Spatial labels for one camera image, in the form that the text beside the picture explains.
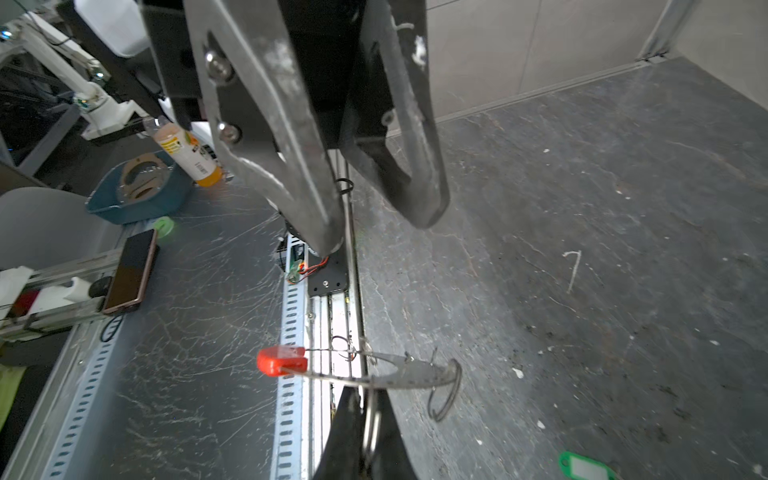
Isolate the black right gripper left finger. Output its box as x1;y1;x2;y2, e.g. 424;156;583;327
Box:
313;386;364;480

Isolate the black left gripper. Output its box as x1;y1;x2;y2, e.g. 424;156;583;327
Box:
138;1;450;257

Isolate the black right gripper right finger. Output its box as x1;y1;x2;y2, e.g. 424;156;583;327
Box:
367;390;417;480

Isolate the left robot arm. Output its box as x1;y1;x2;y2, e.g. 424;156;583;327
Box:
1;1;449;255

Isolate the orange capped plastic bottle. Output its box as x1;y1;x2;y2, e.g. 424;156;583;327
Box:
142;116;223;187

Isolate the teal plastic tray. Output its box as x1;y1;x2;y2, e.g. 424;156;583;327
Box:
85;151;194;225

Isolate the black smartphone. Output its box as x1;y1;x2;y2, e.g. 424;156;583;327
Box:
102;229;158;316

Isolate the perforated cable tray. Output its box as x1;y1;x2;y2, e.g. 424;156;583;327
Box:
270;234;307;479

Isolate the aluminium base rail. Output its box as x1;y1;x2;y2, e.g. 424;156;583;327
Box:
302;150;367;479

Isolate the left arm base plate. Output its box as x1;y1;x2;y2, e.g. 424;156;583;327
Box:
305;245;349;297

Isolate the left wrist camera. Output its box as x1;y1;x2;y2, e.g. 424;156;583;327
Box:
75;0;150;58

